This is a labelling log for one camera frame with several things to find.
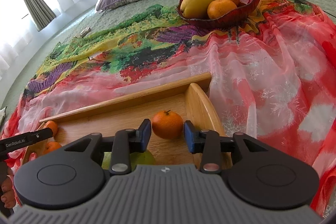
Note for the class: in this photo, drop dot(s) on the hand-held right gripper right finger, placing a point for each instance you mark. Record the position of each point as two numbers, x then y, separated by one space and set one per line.
189 138

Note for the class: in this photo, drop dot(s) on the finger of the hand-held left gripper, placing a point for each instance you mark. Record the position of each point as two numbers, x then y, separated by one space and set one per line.
44 133

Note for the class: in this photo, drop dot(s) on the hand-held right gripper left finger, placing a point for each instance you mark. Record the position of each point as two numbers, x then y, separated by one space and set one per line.
145 134

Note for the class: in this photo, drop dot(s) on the small orange mandarin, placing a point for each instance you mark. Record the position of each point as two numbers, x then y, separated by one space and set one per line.
168 124
53 147
52 125

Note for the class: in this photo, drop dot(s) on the green apple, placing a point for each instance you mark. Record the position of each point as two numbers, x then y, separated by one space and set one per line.
144 159

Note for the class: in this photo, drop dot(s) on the person's left hand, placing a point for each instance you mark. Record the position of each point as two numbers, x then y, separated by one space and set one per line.
6 192

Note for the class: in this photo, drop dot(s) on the colourful sheer scarf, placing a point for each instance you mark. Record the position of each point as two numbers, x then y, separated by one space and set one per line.
262 69

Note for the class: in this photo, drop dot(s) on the green quilted bedspread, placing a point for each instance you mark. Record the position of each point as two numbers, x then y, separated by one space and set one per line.
78 19

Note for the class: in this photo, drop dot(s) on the smooth yellow mango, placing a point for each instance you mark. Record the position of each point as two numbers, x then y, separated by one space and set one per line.
197 3

